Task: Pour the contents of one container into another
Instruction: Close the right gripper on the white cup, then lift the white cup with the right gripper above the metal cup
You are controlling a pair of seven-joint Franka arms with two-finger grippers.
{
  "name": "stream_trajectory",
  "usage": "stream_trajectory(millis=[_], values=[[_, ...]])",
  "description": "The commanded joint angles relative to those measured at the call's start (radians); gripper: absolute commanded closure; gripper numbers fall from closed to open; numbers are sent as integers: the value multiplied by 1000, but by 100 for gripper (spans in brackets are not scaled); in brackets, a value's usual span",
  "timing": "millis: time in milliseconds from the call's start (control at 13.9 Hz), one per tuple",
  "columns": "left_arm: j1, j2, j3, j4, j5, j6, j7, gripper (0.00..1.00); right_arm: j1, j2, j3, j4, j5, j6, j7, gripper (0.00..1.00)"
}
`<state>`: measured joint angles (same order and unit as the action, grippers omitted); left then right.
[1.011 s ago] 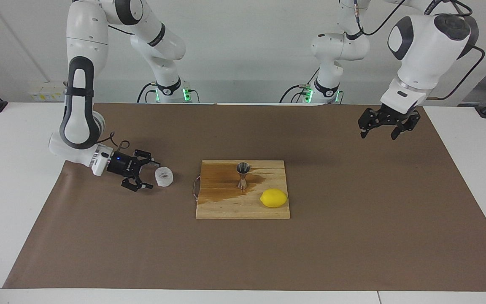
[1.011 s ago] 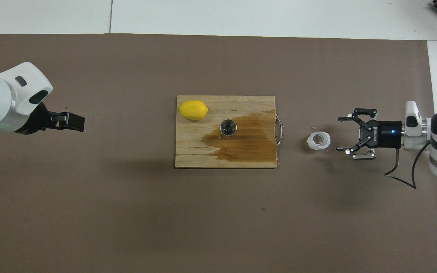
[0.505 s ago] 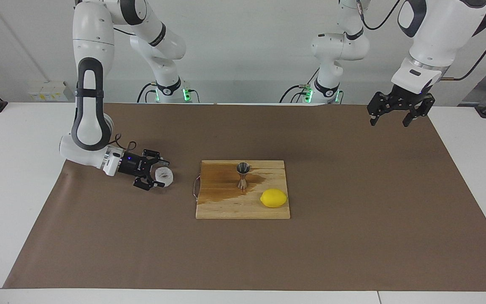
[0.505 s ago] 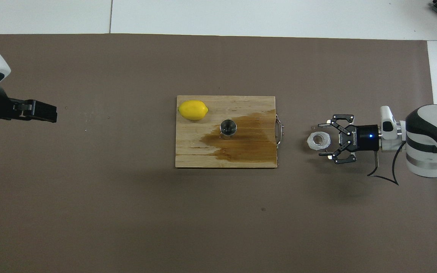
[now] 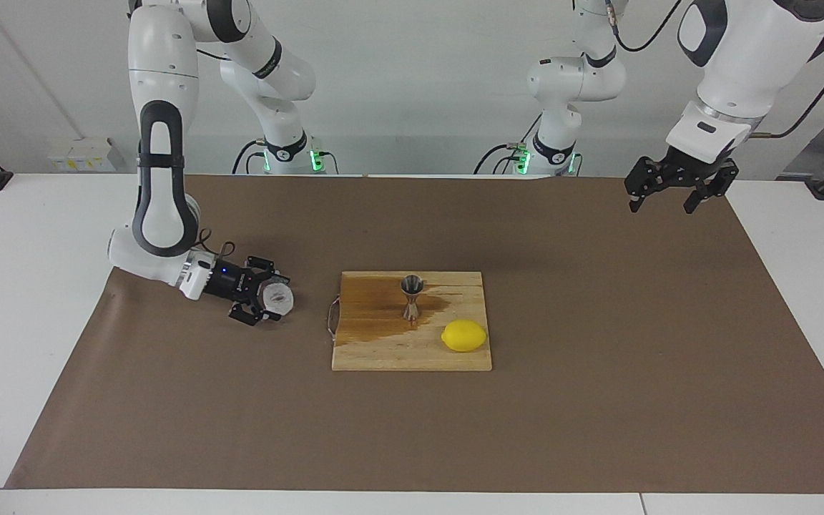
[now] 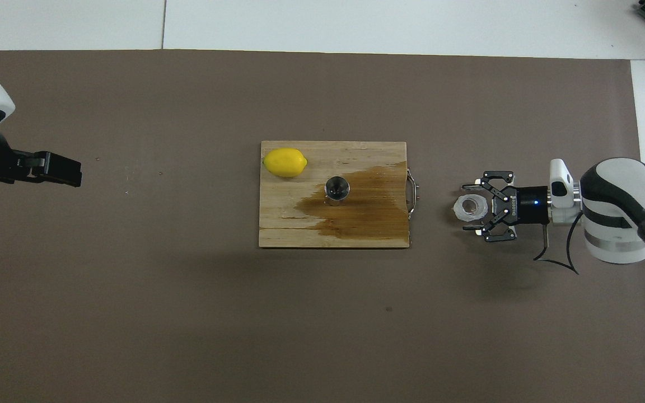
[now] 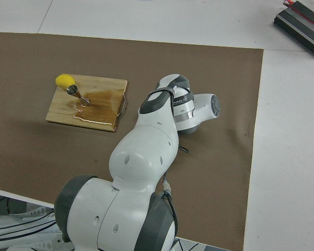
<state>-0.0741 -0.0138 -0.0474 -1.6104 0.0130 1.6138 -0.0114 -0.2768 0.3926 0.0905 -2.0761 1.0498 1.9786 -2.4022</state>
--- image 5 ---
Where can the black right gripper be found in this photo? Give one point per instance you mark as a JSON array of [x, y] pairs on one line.
[[229, 282]]

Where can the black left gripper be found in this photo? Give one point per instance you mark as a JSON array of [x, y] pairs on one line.
[[694, 170]]

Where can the steel jigger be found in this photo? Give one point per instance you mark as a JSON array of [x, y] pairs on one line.
[[412, 286]]

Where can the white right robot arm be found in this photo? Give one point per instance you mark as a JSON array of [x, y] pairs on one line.
[[162, 71]]

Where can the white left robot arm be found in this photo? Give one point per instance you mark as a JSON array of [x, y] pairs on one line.
[[576, 79]]

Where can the wooden cutting board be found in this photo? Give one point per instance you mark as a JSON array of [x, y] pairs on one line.
[[398, 350]]

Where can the brown paper mat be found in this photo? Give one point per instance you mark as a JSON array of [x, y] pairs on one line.
[[412, 429]]

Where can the yellow lemon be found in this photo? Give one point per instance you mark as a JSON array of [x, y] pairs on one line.
[[464, 336]]

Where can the white socket box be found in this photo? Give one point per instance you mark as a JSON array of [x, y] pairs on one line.
[[76, 157]]

